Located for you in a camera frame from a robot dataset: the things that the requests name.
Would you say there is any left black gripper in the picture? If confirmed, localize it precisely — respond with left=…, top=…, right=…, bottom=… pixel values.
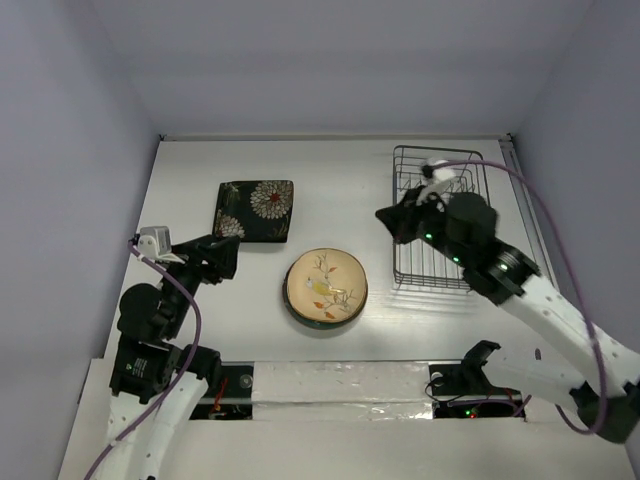
left=161, top=232, right=240, bottom=334

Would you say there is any teal square plate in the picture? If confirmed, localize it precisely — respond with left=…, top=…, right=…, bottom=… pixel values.
left=212, top=180, right=290, bottom=245

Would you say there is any cream bird round plate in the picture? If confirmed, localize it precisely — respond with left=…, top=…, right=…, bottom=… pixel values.
left=283, top=248, right=368, bottom=310

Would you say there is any blue round plate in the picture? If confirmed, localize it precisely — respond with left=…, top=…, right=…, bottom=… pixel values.
left=282, top=281, right=368, bottom=330

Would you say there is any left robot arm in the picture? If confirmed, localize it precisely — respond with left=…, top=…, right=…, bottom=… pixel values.
left=86, top=227, right=240, bottom=479

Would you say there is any foil tape strip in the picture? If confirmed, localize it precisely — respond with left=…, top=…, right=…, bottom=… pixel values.
left=251, top=361, right=433, bottom=422

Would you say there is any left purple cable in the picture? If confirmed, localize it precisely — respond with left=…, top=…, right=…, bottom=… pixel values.
left=82, top=238, right=204, bottom=480

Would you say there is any wire dish rack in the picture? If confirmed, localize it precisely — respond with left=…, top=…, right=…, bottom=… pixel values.
left=392, top=145, right=491, bottom=294

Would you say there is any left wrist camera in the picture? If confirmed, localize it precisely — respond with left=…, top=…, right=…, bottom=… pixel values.
left=133, top=226, right=172, bottom=260

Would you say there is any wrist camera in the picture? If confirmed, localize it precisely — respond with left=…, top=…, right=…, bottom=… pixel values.
left=418, top=158, right=457, bottom=202
left=133, top=226, right=172, bottom=260

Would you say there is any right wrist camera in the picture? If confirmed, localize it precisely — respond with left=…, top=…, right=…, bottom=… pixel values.
left=418, top=158, right=457, bottom=202

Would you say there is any right side rail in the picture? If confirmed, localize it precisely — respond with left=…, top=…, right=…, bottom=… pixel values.
left=498, top=135, right=557, bottom=286

